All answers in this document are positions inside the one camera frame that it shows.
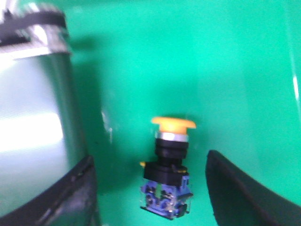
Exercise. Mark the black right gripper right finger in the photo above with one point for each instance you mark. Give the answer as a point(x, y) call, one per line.
point(239, 200)

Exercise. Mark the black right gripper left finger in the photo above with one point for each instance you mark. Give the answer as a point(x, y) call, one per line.
point(71, 201)

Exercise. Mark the yellow mushroom push button switch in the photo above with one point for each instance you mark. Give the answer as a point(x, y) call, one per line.
point(165, 190)

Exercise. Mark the green conveyor belt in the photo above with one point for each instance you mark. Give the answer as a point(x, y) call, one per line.
point(41, 135)

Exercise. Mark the green plastic tray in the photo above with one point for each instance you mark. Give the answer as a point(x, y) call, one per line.
point(231, 66)

